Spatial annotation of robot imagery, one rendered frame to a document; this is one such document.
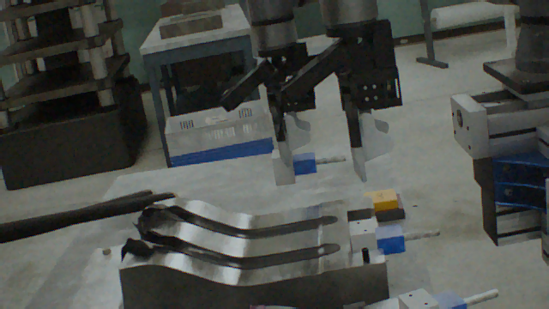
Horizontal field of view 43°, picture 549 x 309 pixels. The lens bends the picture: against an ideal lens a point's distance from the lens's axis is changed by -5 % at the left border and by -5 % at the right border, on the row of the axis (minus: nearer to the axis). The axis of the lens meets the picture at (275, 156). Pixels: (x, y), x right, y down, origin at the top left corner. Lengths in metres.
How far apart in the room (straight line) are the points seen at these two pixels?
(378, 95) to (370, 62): 0.05
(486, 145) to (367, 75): 0.41
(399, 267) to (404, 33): 6.56
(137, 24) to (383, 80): 6.54
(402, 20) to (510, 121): 6.37
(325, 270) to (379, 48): 0.31
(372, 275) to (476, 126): 0.40
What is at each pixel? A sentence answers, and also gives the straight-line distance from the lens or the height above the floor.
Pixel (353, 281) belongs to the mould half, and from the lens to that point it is 1.02.
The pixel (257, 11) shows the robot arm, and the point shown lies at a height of 1.22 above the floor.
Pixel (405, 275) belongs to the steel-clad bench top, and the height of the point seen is 0.80.
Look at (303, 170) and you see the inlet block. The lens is 1.31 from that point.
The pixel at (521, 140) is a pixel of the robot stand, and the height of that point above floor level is 0.93.
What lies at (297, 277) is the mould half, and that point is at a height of 0.88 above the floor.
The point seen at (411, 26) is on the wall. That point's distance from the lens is 7.69.
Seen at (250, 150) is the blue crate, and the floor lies 0.16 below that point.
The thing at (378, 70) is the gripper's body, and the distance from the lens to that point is 0.96.
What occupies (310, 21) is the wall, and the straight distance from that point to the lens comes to 7.47.
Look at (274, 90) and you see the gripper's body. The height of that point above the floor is 1.08.
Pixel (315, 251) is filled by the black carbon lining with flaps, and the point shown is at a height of 0.88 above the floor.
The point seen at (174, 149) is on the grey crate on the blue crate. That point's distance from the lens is 4.19.
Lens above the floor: 1.34
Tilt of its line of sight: 17 degrees down
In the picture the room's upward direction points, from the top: 10 degrees counter-clockwise
